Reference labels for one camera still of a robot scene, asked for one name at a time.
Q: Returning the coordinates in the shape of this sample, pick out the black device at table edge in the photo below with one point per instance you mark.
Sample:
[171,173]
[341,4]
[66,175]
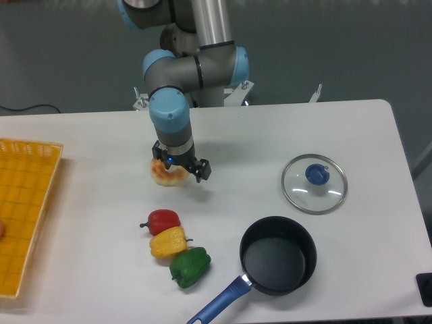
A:
[424,281]

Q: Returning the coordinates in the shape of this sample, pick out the green bell pepper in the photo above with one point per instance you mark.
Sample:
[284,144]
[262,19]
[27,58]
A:
[188,267]

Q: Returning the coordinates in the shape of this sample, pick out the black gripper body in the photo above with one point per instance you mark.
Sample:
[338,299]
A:
[180,156]

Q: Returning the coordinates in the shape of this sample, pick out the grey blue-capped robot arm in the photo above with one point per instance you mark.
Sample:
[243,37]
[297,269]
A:
[176,69]

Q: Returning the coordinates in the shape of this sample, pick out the yellow woven basket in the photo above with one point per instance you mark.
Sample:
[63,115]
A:
[28,169]

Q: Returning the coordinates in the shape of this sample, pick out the glazed twisted donut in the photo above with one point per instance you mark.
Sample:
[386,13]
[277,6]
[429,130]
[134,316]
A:
[174,176]

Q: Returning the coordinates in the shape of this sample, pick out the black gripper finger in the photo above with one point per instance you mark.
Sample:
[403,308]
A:
[160,154]
[200,169]

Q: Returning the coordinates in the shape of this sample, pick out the black saucepan blue handle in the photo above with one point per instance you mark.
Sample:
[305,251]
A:
[277,255]

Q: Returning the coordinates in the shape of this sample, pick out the yellow bell pepper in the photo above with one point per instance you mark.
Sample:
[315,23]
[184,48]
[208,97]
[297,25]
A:
[169,243]

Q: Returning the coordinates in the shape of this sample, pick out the red bell pepper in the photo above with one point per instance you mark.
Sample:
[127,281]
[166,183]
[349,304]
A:
[160,220]

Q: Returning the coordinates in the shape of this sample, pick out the glass lid blue knob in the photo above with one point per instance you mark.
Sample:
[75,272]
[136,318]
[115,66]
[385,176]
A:
[314,184]

